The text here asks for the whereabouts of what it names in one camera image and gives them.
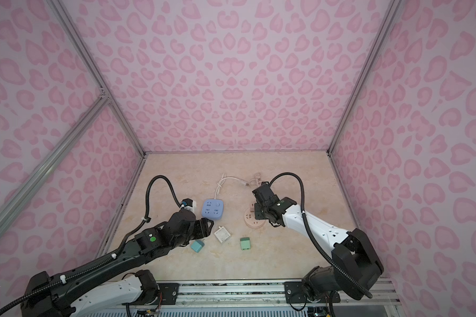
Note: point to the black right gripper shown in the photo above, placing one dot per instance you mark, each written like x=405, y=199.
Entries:
x=260, y=203

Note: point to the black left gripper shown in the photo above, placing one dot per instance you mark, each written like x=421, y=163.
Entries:
x=202, y=228

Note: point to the teal plug adapter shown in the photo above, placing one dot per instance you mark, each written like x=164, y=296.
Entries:
x=197, y=246

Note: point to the green plug adapter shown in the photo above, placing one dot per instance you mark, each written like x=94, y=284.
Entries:
x=245, y=243
x=253, y=211

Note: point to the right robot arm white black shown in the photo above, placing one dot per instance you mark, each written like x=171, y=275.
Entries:
x=353, y=267

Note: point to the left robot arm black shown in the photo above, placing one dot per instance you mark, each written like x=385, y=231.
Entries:
x=87, y=289

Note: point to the blue square power strip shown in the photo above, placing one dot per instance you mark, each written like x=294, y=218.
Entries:
x=212, y=209

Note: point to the pink round power strip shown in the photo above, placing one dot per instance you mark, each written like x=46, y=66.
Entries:
x=251, y=221

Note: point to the white square plug adapter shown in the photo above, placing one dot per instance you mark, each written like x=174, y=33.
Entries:
x=222, y=234

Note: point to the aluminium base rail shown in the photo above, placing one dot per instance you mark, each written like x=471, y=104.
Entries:
x=256, y=297

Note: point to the aluminium frame profile left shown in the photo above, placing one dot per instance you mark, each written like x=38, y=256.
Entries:
x=10, y=211

